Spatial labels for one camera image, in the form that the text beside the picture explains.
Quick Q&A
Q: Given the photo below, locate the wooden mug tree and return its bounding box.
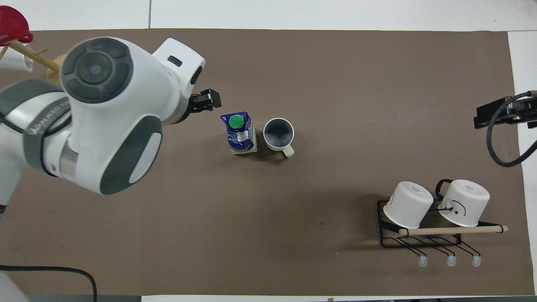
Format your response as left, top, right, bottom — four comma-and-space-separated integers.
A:
0, 40, 68, 83

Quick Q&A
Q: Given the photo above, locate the black wire rack wooden rod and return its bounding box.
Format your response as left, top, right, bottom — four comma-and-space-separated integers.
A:
377, 197, 508, 267

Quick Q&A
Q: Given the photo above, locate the grey mug white outside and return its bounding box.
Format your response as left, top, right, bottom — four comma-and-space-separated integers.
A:
263, 118, 295, 158

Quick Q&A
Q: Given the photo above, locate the black cable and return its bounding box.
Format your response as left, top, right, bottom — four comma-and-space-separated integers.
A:
0, 265, 98, 302
486, 90, 537, 168

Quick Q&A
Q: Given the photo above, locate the blue milk carton green cap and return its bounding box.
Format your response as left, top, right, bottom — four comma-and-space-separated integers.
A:
220, 111, 258, 155

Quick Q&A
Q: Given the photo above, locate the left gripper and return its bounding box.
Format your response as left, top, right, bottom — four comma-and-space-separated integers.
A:
182, 89, 222, 124

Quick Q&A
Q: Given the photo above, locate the white mug black handle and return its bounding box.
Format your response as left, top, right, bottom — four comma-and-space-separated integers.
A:
435, 179, 490, 227

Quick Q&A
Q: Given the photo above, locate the small white cup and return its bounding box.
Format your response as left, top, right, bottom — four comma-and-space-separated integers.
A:
0, 43, 34, 74

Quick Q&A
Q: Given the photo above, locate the red cup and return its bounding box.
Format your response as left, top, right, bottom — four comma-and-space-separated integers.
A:
0, 6, 33, 47

